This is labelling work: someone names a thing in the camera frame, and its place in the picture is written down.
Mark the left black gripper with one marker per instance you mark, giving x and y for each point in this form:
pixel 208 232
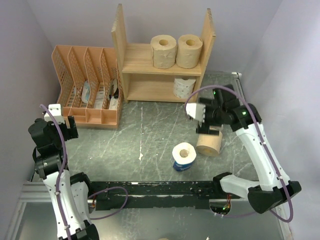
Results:
pixel 70 132

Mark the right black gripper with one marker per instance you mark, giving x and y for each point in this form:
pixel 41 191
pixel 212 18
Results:
pixel 210 104

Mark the beige toilet roll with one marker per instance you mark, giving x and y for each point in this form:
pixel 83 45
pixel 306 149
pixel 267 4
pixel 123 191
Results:
pixel 163 51
pixel 189 48
pixel 210 144

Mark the white dotted roll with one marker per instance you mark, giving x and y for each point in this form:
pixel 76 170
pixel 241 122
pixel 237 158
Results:
pixel 183 86

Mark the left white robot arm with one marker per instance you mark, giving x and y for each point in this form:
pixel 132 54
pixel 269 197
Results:
pixel 68 193

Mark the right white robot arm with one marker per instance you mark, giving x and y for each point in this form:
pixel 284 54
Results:
pixel 273 187

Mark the wooden two-tier shelf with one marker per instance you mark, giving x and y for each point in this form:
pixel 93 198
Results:
pixel 140 80

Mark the white toilet roll blue wrapper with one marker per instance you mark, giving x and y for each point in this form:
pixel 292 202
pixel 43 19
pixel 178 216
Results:
pixel 183 156

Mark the blue correction tape pack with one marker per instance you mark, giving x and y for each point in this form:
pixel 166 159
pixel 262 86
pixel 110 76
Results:
pixel 86 91

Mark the ruler set package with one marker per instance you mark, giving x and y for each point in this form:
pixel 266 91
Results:
pixel 99 99

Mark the orange plastic desk organizer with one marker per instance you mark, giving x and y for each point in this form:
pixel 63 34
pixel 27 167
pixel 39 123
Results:
pixel 90 86

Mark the white stapler box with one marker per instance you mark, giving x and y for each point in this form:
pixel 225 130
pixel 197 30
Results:
pixel 113 104

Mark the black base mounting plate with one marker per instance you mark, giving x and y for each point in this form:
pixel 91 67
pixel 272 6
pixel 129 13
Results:
pixel 156 194

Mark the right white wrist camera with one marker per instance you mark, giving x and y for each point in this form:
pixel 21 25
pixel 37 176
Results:
pixel 196 111

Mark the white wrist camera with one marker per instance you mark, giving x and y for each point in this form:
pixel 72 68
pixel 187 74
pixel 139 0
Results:
pixel 56 112
pixel 196 111

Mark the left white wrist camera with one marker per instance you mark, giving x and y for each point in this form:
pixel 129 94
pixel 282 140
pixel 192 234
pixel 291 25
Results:
pixel 56 112

